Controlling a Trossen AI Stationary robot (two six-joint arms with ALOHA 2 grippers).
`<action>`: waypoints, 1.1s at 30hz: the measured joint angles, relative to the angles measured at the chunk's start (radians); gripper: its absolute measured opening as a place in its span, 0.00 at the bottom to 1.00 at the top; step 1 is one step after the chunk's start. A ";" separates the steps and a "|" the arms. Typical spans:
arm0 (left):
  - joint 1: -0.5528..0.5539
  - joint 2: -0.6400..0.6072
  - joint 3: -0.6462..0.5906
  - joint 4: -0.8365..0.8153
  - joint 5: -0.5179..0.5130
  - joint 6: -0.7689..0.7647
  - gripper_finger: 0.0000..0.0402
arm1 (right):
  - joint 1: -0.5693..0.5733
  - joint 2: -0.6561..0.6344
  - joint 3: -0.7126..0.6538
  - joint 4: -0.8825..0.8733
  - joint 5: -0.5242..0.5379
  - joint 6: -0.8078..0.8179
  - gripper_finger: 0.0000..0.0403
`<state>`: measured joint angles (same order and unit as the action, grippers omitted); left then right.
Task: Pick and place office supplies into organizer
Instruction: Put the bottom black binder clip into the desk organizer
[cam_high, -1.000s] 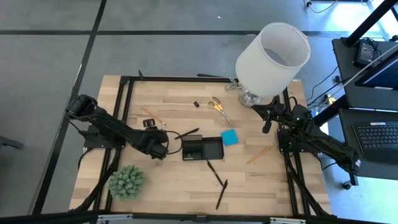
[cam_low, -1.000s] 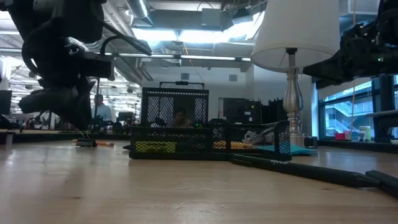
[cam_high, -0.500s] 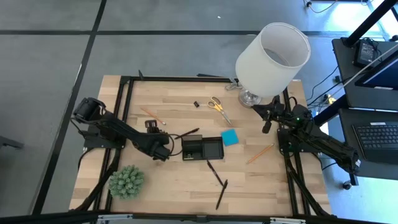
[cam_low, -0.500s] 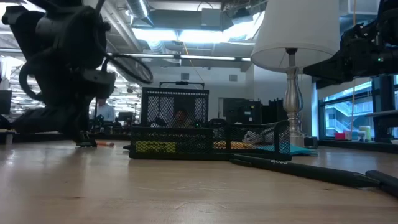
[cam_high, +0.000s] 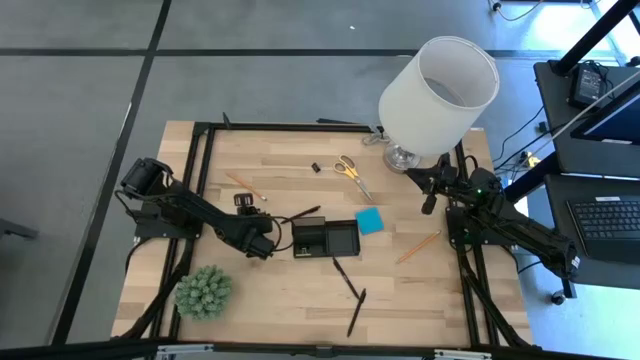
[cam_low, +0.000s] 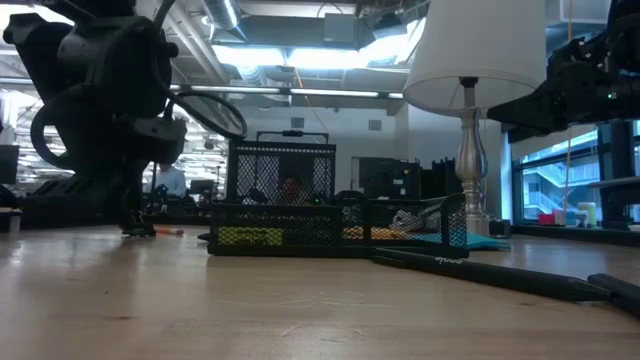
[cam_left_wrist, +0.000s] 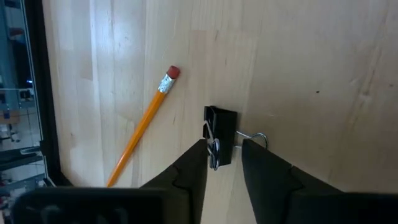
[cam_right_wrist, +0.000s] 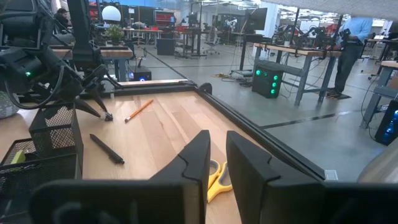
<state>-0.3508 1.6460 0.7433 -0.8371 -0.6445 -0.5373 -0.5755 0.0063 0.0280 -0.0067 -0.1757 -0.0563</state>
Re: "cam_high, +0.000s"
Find black mesh desk organizer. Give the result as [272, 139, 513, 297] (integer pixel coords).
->
[291, 215, 361, 259]

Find black laptop keyboard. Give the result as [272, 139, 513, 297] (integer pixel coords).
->
[566, 194, 640, 261]

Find black diagonal post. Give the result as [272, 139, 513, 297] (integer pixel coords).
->
[552, 0, 640, 76]

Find blue sticky note pad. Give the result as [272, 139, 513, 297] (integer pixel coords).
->
[354, 207, 386, 236]

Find black aluminium table frame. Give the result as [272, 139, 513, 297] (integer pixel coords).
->
[112, 119, 544, 351]

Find yellow-handled scissors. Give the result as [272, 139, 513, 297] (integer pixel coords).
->
[333, 154, 374, 202]

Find black power adapter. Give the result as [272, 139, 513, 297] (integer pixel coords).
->
[569, 60, 610, 109]

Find black monitor screen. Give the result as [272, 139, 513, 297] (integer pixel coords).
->
[569, 79, 640, 147]

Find black crossbar with silver brackets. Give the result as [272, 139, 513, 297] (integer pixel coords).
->
[0, 337, 640, 360]

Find yellow power plug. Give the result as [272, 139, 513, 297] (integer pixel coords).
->
[519, 149, 544, 169]

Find black pen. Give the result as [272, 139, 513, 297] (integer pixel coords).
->
[333, 255, 360, 301]
[346, 287, 368, 338]
[279, 205, 322, 225]

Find white shade table lamp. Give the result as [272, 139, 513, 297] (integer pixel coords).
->
[377, 35, 500, 172]

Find small silver metal object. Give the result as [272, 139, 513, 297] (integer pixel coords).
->
[362, 124, 392, 147]

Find gray chair leg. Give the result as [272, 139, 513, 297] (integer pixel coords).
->
[0, 218, 40, 241]

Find orange wooden pencil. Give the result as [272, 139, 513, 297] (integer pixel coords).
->
[394, 229, 443, 265]
[224, 172, 269, 202]

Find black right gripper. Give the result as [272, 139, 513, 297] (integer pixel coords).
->
[403, 154, 459, 215]

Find green artificial plant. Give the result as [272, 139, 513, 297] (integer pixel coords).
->
[173, 264, 235, 321]

